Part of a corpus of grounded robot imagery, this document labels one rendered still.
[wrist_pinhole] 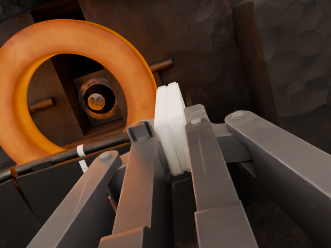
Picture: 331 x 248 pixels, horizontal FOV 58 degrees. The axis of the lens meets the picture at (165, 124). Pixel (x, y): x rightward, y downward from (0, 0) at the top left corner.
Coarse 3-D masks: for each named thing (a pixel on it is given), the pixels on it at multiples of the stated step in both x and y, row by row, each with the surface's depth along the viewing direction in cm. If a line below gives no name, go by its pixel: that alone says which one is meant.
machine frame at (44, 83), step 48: (0, 0) 41; (48, 0) 41; (96, 0) 35; (144, 0) 35; (192, 0) 35; (240, 0) 35; (144, 48) 37; (192, 48) 37; (48, 96) 39; (192, 96) 39; (240, 96) 38; (240, 192) 43; (288, 240) 45
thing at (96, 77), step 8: (88, 72) 45; (96, 72) 41; (104, 72) 41; (80, 80) 42; (88, 80) 41; (96, 80) 41; (104, 80) 41; (80, 88) 42; (80, 96) 42; (80, 104) 42; (88, 112) 43; (112, 112) 43; (120, 112) 43; (96, 120) 43; (104, 120) 43; (112, 120) 43
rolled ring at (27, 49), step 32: (32, 32) 29; (64, 32) 29; (96, 32) 29; (0, 64) 30; (32, 64) 30; (128, 64) 30; (0, 96) 31; (128, 96) 31; (0, 128) 32; (32, 128) 34
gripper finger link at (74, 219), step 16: (96, 160) 14; (112, 160) 13; (96, 176) 12; (112, 176) 13; (80, 192) 11; (96, 192) 11; (64, 208) 11; (80, 208) 10; (96, 208) 11; (112, 208) 12; (48, 224) 10; (64, 224) 10; (80, 224) 10; (96, 224) 11; (112, 224) 12; (32, 240) 10; (48, 240) 9; (64, 240) 9; (80, 240) 10; (96, 240) 11
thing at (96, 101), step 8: (88, 88) 41; (96, 88) 41; (104, 88) 41; (88, 96) 40; (96, 96) 40; (104, 96) 40; (112, 96) 42; (88, 104) 40; (96, 104) 40; (104, 104) 40; (112, 104) 42; (96, 112) 42; (104, 112) 42
